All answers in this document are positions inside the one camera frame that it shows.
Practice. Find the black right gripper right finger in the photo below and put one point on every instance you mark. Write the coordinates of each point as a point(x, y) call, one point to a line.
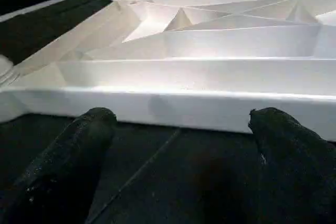
point(299, 171)

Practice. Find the white plastic table top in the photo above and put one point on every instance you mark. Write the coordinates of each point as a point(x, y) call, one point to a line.
point(210, 66)

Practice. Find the black work mat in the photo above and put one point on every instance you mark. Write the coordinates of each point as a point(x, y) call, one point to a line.
point(168, 182)

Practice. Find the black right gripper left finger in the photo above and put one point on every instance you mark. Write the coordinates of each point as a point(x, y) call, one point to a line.
point(58, 171)

